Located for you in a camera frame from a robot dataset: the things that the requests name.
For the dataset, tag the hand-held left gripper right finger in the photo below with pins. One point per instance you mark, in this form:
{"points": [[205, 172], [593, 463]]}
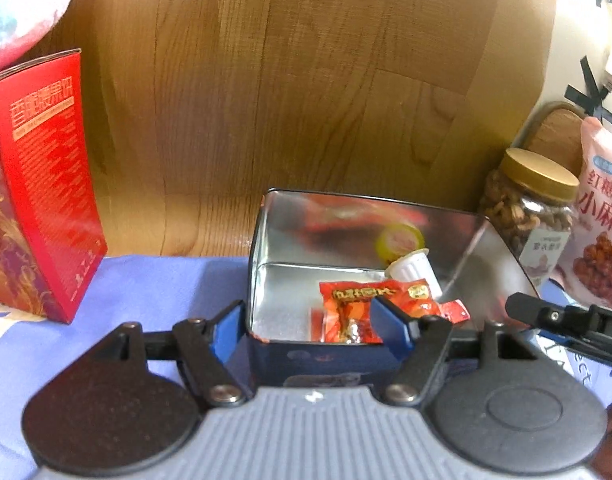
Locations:
{"points": [[390, 324]]}

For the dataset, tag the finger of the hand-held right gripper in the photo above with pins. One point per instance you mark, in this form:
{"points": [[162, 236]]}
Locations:
{"points": [[523, 309]]}

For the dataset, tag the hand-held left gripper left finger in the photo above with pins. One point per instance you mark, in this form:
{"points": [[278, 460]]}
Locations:
{"points": [[230, 332]]}

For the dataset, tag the red snack packet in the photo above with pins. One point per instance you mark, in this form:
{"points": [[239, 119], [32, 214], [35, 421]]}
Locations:
{"points": [[351, 294]]}

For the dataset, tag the dark metal tin box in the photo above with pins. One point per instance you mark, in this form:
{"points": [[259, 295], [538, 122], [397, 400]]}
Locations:
{"points": [[286, 290]]}

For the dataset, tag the small white jelly cup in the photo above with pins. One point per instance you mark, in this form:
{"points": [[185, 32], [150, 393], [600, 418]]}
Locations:
{"points": [[413, 267]]}

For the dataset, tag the clear nut jar gold lid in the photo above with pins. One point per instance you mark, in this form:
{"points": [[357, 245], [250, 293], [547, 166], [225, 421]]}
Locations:
{"points": [[531, 210]]}

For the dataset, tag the blue printed cloth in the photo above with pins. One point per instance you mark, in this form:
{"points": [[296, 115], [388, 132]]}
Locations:
{"points": [[136, 290]]}

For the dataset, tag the pink snack bag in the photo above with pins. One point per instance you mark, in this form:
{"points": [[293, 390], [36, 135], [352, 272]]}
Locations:
{"points": [[598, 210]]}

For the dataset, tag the wooden cutting board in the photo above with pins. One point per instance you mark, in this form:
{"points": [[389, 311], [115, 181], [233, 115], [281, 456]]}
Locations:
{"points": [[558, 127]]}

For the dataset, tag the red gift box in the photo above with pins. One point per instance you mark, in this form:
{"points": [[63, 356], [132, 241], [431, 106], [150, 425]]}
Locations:
{"points": [[46, 185]]}

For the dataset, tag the wood-grain backdrop sheet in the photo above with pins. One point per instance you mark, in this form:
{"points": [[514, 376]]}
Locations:
{"points": [[286, 85]]}

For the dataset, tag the pink and blue plush toy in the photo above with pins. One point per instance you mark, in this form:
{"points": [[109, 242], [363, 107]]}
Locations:
{"points": [[21, 5]]}

